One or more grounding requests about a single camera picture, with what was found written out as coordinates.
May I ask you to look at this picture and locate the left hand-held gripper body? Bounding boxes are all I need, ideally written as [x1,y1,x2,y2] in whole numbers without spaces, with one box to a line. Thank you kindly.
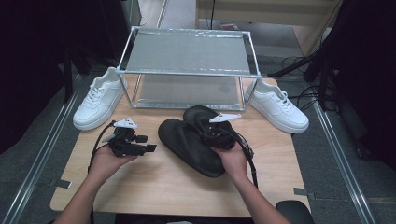
[106,117,147,158]

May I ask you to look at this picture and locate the white sneaker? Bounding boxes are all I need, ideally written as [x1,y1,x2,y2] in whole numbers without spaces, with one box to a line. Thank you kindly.
[244,77,310,134]
[72,66,129,132]

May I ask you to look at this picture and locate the person's left hand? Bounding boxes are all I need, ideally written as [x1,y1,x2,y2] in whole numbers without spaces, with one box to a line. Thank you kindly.
[88,145,138,188]

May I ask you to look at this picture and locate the black floor cables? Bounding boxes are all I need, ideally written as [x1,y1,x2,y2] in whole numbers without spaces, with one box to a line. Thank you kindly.
[280,55,323,112]

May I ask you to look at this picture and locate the black slipper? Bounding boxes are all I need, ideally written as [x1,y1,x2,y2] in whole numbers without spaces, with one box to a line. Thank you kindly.
[157,118,226,179]
[182,105,238,151]

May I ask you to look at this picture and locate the wooden cabinet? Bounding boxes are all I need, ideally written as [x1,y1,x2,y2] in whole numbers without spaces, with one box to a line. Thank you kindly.
[195,0,344,58]

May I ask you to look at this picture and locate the black curtain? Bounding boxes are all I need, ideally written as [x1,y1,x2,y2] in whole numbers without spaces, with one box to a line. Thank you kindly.
[0,0,125,155]
[323,0,396,171]

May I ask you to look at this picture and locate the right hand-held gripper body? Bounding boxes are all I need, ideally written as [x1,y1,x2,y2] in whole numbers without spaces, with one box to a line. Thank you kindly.
[202,112,242,150]

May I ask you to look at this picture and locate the right hand-held gripper cable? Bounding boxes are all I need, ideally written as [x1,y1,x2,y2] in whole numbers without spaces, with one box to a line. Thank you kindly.
[230,127,260,189]

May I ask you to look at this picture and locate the metal frame shoe rack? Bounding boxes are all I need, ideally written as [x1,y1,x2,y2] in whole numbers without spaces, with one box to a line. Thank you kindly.
[115,26,262,112]

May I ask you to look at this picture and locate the black chair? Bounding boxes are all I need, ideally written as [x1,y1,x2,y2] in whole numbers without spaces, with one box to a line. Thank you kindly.
[276,200,316,224]

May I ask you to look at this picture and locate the grey tape strip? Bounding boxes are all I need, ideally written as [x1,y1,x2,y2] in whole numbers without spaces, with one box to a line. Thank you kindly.
[292,187,317,201]
[49,178,73,189]

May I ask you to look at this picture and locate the hand-held gripper cable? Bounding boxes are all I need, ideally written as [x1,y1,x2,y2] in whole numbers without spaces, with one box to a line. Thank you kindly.
[88,120,117,174]
[230,127,260,189]

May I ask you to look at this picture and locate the person's right hand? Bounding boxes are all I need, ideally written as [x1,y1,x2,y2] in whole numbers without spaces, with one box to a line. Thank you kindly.
[211,142,250,185]

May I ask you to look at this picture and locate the black metal stand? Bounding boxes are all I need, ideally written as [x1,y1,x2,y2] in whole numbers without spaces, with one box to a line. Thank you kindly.
[61,46,92,105]

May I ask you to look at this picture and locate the metal floor rail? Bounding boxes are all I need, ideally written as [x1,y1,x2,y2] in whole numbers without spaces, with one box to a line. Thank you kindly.
[0,88,81,224]
[312,101,377,224]

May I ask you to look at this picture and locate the left hand-held gripper cable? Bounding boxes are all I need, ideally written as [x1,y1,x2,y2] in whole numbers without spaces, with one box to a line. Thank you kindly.
[88,120,117,174]

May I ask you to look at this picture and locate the black tripod stand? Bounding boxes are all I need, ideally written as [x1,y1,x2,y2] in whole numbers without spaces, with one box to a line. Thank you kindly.
[266,46,339,112]

